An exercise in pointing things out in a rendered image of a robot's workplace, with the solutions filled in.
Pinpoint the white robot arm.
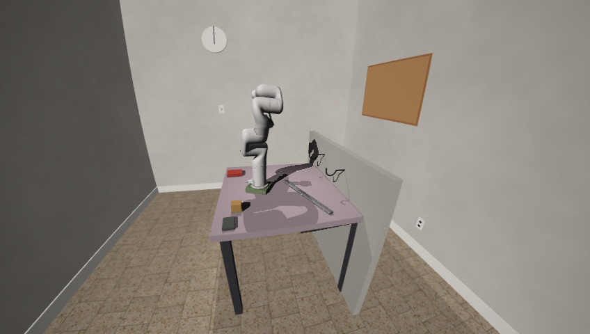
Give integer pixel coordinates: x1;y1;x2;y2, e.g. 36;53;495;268
241;84;283;189

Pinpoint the red rectangular block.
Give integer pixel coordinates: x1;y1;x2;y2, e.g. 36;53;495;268
227;169;242;177

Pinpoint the orange cube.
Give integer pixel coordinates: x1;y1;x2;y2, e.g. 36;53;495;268
231;200;242;213

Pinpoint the grey flat panel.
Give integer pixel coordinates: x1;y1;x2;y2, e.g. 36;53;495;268
308;131;403;316

